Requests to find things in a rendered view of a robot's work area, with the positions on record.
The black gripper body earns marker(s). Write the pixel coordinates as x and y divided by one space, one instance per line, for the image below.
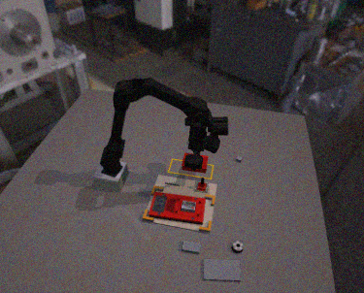
193 160

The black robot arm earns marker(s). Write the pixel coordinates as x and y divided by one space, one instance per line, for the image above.
199 118

